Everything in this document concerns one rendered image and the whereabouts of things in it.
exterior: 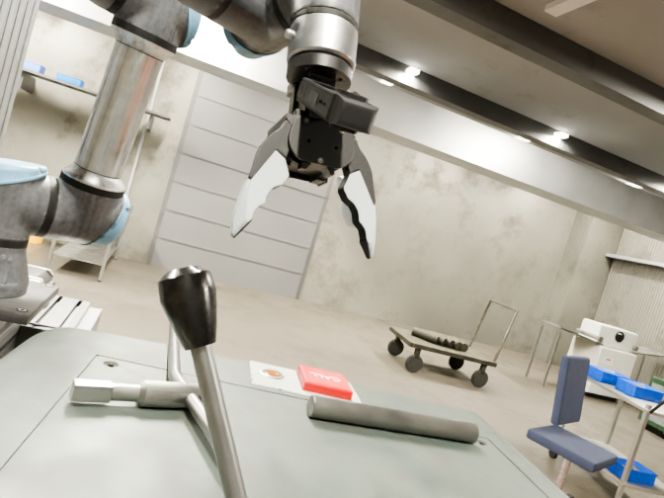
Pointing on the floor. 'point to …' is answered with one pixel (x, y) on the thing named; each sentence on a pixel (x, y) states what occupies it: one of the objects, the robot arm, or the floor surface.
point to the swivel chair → (572, 401)
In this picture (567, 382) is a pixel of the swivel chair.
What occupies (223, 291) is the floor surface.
